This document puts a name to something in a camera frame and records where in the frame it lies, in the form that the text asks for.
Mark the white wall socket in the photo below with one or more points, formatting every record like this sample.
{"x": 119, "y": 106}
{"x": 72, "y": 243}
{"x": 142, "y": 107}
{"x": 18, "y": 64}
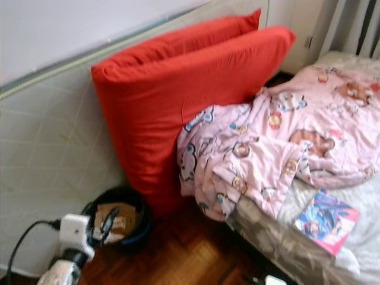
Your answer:
{"x": 308, "y": 42}

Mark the brown cardboard piece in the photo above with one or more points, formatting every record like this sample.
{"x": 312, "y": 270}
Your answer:
{"x": 124, "y": 215}

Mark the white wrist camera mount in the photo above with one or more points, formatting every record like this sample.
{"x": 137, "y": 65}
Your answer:
{"x": 75, "y": 234}
{"x": 275, "y": 281}

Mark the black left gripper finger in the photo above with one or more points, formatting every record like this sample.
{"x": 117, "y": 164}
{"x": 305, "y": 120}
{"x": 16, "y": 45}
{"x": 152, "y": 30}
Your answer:
{"x": 110, "y": 221}

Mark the bed with grey floral sheet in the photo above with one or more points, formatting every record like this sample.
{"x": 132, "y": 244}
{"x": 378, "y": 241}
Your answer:
{"x": 267, "y": 243}

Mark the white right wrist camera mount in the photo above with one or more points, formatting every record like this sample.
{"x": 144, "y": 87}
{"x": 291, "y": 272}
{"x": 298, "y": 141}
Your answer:
{"x": 275, "y": 281}

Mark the grey pleated curtain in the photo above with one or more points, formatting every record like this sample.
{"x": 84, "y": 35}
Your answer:
{"x": 353, "y": 27}

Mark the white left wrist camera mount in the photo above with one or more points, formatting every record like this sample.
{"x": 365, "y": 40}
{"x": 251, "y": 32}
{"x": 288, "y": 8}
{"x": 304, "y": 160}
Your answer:
{"x": 75, "y": 234}

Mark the pale quilted spare mattress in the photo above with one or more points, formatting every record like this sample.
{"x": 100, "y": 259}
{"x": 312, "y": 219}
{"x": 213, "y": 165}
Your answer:
{"x": 47, "y": 166}

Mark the black waste bin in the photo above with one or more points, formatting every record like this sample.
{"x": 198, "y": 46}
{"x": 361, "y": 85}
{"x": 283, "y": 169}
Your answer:
{"x": 141, "y": 222}

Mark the colourful comic book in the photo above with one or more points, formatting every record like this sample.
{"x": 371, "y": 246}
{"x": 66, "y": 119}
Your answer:
{"x": 326, "y": 222}

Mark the red fabric cushion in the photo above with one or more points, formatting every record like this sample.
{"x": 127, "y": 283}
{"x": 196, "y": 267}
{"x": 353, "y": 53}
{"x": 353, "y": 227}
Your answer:
{"x": 190, "y": 37}
{"x": 154, "y": 113}

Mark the pink cartoon print blanket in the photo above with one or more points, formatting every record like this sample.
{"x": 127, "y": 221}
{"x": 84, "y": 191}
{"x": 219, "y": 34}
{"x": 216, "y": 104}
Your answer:
{"x": 285, "y": 136}

